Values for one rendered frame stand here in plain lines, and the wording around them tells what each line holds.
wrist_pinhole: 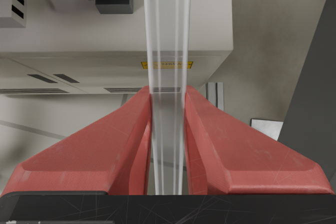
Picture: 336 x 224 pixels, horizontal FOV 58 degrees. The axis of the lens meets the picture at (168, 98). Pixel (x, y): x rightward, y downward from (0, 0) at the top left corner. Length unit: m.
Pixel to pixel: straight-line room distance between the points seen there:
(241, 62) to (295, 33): 0.22
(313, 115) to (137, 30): 0.33
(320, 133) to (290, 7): 1.07
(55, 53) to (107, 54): 0.08
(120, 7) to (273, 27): 0.81
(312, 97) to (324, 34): 0.03
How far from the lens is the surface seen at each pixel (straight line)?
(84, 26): 0.48
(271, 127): 1.11
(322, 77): 0.18
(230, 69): 1.10
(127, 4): 0.45
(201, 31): 0.47
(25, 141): 1.17
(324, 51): 0.17
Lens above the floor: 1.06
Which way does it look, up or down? 84 degrees down
